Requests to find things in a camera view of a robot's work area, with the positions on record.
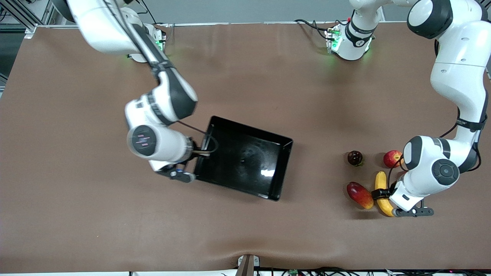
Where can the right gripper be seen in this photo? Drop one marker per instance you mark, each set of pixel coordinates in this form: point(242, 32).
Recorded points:
point(196, 147)

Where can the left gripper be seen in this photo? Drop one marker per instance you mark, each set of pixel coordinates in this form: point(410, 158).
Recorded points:
point(380, 194)

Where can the yellow banana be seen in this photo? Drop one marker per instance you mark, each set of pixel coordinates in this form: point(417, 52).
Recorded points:
point(384, 205)

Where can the small red yellow apple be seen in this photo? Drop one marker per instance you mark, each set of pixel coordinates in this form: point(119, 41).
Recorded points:
point(392, 159)

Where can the black plastic tray box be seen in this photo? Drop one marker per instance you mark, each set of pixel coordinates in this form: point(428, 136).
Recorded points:
point(245, 161)

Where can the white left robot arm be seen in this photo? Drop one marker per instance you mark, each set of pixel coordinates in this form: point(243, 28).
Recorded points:
point(456, 76)

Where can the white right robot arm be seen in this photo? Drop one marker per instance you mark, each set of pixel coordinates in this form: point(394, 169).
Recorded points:
point(107, 27)

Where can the red yellow mango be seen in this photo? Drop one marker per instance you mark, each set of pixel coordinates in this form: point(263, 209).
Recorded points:
point(360, 195)

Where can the dark purple plum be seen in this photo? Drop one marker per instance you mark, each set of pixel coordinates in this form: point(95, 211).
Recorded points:
point(355, 158)

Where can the small green circuit board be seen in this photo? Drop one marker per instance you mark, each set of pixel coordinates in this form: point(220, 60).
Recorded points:
point(294, 272)

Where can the brown table mat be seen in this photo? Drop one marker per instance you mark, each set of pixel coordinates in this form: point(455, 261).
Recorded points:
point(76, 230)

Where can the grey camera stand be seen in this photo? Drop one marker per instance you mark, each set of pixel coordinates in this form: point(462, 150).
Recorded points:
point(247, 266)

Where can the aluminium frame profile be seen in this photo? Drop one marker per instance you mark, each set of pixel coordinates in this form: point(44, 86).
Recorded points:
point(44, 13)

